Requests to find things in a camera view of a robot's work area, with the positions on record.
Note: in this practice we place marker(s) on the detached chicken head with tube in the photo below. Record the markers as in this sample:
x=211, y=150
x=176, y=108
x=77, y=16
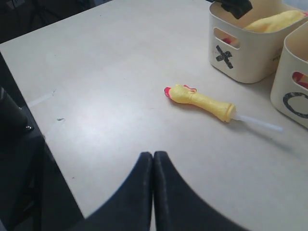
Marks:
x=226, y=112

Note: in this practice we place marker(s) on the yellow rubber chicken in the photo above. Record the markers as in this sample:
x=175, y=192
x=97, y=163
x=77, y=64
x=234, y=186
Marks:
x=300, y=79

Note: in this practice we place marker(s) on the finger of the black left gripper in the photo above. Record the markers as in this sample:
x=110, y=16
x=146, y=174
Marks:
x=238, y=8

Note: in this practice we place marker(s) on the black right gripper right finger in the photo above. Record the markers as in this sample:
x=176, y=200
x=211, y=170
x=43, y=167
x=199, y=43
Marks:
x=177, y=207

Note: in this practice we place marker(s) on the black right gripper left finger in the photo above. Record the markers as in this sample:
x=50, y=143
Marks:
x=130, y=207

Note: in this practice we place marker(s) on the black frame beside table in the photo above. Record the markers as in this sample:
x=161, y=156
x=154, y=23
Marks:
x=33, y=193

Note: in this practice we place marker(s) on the headless yellow rubber chicken body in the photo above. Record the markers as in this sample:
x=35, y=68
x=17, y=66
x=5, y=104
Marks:
x=285, y=21

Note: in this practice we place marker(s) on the cream bin marked O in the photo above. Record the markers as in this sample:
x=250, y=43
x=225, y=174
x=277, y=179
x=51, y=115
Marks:
x=289, y=93

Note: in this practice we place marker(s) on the cream bin marked X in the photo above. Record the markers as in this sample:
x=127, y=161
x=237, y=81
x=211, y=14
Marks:
x=246, y=56

